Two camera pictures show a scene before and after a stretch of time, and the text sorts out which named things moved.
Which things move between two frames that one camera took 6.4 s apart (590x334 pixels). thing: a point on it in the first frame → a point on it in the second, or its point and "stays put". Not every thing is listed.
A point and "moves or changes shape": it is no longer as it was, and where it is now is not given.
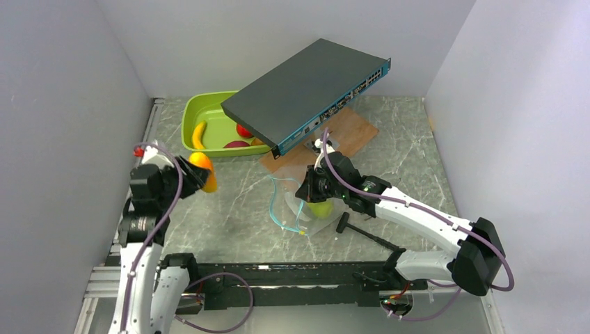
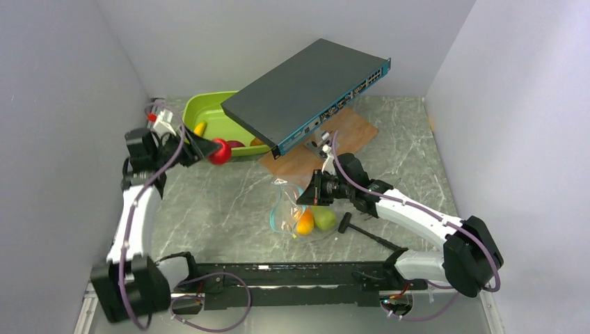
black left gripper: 190,186 → 203,147
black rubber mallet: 344,223 stays put
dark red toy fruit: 236,144 stays put
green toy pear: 321,210 moves or changes shape
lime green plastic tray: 220,129 stays put
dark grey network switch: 287,104 stays put
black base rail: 296,284 stays put
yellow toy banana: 197,139 stays put
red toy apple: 243,132 → 223,155
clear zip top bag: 293,213 moves or changes shape
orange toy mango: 200,159 → 305,223
